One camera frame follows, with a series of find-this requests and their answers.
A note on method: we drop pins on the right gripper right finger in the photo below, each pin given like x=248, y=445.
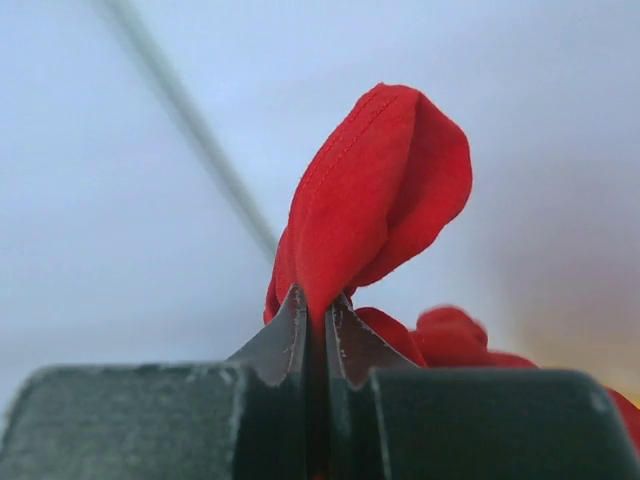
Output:
x=391, y=419

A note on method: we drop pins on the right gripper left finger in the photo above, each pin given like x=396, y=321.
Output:
x=241, y=418

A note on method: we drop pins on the red t shirt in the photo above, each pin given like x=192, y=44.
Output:
x=379, y=191

